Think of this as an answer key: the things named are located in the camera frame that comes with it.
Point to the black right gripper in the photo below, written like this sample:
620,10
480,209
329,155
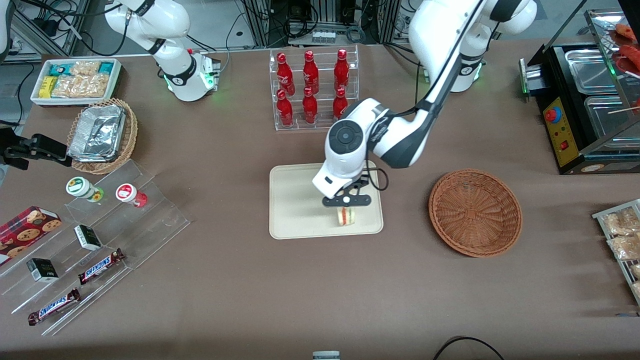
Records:
31,148

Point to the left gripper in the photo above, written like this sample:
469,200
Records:
362,182

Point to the triangular sandwich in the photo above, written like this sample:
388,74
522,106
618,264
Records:
346,217

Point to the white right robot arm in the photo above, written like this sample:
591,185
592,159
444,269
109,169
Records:
175,30

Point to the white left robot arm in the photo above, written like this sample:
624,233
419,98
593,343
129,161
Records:
400,137

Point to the beige plastic tray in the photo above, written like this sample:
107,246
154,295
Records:
295,210

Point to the light wicker basket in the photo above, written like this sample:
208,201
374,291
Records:
131,135

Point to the brown wicker basket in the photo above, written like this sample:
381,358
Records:
475,215

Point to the green capped white jar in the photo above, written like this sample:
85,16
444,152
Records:
82,187

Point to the clear acrylic bottle rack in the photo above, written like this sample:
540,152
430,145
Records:
300,126

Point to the stack of foil containers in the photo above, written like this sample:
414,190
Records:
97,132

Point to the yellow snack packet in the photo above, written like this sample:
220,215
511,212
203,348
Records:
47,86

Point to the red cola bottle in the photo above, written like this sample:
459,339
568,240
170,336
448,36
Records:
284,110
341,70
310,72
340,102
309,107
285,75

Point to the red cookie box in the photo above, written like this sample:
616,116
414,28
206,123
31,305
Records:
25,232

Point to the large rice cracker bag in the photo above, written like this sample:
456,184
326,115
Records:
82,86

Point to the teal snack packet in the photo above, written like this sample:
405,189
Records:
59,69
106,67

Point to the small black box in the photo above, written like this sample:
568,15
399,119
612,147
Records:
87,237
42,270

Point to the small rice cracker bag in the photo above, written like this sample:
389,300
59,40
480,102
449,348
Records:
85,67

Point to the red capped white jar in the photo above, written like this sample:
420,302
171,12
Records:
129,194

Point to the white rectangular snack bin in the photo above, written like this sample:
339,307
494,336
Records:
116,75

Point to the snickers chocolate bar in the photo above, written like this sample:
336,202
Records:
54,306
100,266

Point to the clear acrylic step shelf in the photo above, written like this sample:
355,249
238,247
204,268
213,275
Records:
150,220

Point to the white power strip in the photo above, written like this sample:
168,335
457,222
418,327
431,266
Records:
323,36

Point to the grey white device edge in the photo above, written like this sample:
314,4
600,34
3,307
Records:
326,355

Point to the red round knob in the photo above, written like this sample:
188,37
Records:
552,115

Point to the black food warmer machine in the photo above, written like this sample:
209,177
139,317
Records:
557,135

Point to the steel warmer pan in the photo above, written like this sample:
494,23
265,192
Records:
607,120
590,72

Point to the clear cracker bag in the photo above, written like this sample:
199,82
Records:
620,222
637,290
636,271
625,247

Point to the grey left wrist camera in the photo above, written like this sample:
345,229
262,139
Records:
347,200

